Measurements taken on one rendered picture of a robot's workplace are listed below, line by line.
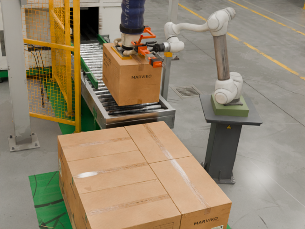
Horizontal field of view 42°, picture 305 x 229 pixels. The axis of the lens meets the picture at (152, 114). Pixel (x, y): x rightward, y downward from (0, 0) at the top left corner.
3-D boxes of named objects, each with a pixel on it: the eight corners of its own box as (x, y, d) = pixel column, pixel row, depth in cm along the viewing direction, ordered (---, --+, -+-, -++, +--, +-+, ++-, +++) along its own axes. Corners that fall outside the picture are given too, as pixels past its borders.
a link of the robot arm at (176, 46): (167, 55, 360) (164, 42, 364) (182, 54, 366) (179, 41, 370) (171, 49, 351) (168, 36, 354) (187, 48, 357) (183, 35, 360)
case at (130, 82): (102, 80, 410) (102, 43, 391) (138, 77, 424) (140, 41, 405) (118, 106, 362) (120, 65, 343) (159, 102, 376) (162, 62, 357)
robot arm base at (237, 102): (235, 94, 370) (236, 89, 367) (243, 105, 351) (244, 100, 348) (216, 95, 367) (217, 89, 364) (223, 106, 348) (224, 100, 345)
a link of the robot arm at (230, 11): (214, 13, 333) (209, 16, 323) (232, 2, 322) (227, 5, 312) (222, 26, 335) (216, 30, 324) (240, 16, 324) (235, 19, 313)
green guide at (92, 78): (59, 41, 545) (59, 35, 541) (67, 41, 549) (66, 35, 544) (88, 89, 417) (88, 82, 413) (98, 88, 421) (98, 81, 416)
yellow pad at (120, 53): (110, 47, 383) (110, 42, 380) (120, 47, 386) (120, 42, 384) (121, 60, 355) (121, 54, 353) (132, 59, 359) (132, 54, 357)
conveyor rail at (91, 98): (57, 52, 551) (57, 39, 542) (61, 52, 553) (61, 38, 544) (104, 136, 366) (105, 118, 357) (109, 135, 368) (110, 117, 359)
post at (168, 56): (156, 130, 463) (164, 48, 415) (162, 129, 465) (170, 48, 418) (159, 133, 457) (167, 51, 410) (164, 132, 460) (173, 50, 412)
